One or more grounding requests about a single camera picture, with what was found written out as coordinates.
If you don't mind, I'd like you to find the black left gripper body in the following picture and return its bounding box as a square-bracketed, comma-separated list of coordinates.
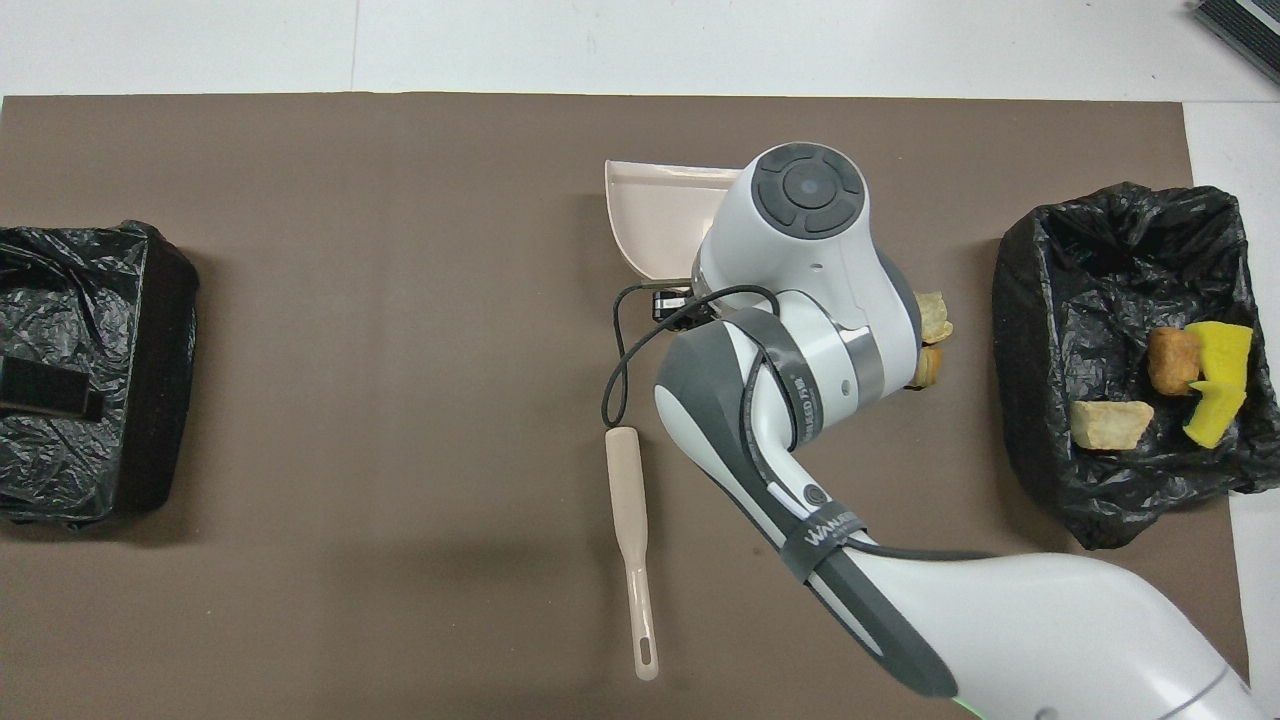
[0, 355, 104, 422]

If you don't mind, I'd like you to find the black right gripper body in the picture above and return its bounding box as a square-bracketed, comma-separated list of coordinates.
[652, 288, 716, 326]

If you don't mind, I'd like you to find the beige plastic dustpan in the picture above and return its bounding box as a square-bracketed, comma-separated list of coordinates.
[604, 158, 746, 284]

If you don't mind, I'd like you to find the pale torn bread piece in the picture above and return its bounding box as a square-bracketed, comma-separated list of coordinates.
[915, 291, 954, 345]

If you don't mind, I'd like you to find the brown bread roll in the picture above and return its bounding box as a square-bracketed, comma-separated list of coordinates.
[1147, 328, 1203, 396]

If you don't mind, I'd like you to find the yellow sponge with green backing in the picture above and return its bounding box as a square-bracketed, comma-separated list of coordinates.
[1182, 381, 1249, 450]

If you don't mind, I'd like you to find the yellow sponge piece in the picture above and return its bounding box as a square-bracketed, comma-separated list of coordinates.
[1185, 321, 1254, 387]

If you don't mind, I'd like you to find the black bag-lined trash bin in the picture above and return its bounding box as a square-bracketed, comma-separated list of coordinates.
[0, 220, 201, 529]
[992, 182, 1280, 551]

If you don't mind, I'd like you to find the brown table mat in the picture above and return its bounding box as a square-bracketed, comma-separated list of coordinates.
[0, 93, 1256, 720]

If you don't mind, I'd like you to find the dark ribbed device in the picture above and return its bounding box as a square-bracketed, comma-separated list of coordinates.
[1195, 0, 1280, 59]

